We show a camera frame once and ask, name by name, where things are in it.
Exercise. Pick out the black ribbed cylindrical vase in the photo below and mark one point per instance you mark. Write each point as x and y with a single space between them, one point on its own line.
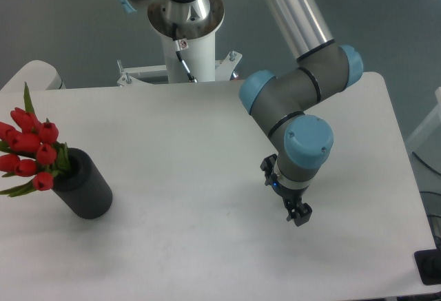
85 190

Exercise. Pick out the white metal base frame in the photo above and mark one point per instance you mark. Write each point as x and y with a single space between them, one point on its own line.
224 70

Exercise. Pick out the red tulip bouquet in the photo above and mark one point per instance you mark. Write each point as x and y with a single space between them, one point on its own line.
31 149

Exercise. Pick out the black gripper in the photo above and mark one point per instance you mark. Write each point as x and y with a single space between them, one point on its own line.
290 191

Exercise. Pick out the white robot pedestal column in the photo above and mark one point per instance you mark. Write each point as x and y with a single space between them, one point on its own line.
188 33

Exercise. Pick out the black device at table edge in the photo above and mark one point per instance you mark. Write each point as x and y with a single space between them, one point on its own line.
428 264

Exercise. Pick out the white rounded furniture corner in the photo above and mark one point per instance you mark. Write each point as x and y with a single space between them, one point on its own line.
38 75

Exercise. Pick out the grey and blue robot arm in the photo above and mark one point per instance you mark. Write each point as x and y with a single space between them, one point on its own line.
277 104

